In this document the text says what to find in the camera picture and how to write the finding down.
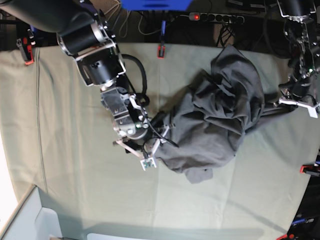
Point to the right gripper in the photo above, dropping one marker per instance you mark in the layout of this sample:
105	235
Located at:
128	120

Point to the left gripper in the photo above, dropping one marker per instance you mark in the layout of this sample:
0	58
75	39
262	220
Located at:
297	88

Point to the grey t-shirt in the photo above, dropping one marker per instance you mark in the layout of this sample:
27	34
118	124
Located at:
214	114

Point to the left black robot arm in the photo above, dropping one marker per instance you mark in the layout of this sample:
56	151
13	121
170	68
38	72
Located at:
301	29

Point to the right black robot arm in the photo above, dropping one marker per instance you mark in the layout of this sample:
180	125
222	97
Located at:
83	33

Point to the red black clamp centre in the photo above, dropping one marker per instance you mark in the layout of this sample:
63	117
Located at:
161	46

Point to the red black clamp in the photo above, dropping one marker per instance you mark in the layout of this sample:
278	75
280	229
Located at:
311	169
25	46
161	46

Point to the red black clamp right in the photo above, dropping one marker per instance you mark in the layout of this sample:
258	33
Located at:
311	169

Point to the black power strip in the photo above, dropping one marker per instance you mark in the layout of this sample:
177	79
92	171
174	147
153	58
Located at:
216	18

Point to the red black clamp far left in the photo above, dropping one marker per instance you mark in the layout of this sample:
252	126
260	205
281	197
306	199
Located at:
25	46

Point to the white storage bin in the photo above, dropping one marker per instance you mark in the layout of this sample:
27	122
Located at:
31	220

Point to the red clamp bottom right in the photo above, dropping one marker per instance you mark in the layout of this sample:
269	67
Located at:
287	237

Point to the blue plastic mount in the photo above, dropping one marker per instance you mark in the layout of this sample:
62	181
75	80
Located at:
155	5

